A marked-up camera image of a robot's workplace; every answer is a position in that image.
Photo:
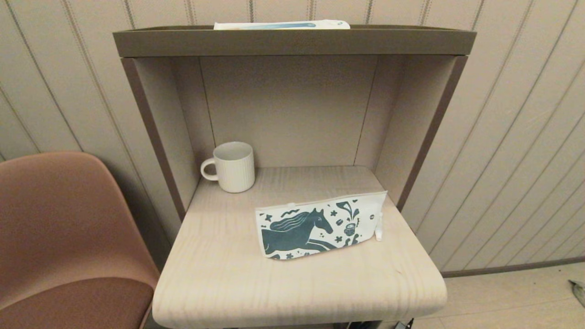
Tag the white horse-print zipper pouch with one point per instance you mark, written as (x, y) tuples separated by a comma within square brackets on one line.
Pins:
[(297, 233)]

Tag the white plastic squeeze tube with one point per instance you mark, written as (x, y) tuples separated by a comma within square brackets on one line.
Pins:
[(379, 226)]

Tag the white ribbed ceramic mug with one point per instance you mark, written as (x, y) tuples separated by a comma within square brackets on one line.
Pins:
[(235, 171)]

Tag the brown beige shelf unit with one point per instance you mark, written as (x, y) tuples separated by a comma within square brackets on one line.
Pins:
[(292, 43)]

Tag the white blue toothpaste box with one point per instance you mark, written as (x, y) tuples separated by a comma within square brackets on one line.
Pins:
[(279, 25)]

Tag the black items under table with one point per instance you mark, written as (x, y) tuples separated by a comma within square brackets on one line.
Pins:
[(404, 325)]

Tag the brown upholstered chair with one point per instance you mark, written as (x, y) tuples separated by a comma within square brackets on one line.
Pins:
[(68, 228)]

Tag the grey object on floor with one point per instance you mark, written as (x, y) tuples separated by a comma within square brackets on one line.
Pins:
[(578, 292)]

